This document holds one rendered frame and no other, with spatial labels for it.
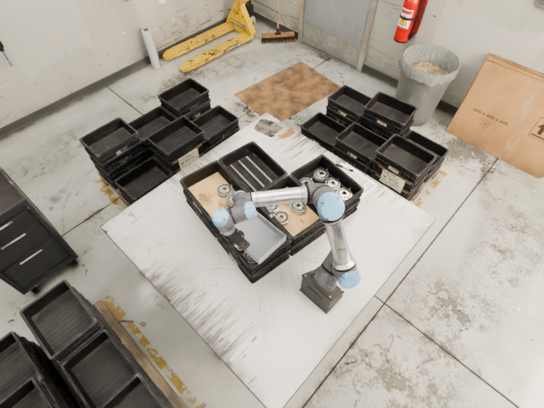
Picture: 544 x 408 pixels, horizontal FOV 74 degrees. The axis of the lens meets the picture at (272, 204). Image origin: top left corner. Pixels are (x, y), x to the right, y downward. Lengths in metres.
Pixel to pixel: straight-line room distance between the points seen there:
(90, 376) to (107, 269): 1.00
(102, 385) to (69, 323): 0.43
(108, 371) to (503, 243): 3.21
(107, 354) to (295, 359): 1.19
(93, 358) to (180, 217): 1.00
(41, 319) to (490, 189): 3.84
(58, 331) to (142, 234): 0.75
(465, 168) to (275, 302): 2.64
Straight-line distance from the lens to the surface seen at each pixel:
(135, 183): 3.39
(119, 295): 3.16
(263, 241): 1.92
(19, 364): 2.84
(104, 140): 3.54
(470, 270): 3.43
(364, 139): 3.49
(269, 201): 1.70
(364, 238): 2.42
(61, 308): 2.72
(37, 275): 3.29
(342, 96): 3.93
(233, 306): 2.16
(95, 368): 2.61
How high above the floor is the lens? 2.71
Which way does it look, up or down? 54 degrees down
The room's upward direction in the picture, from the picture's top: straight up
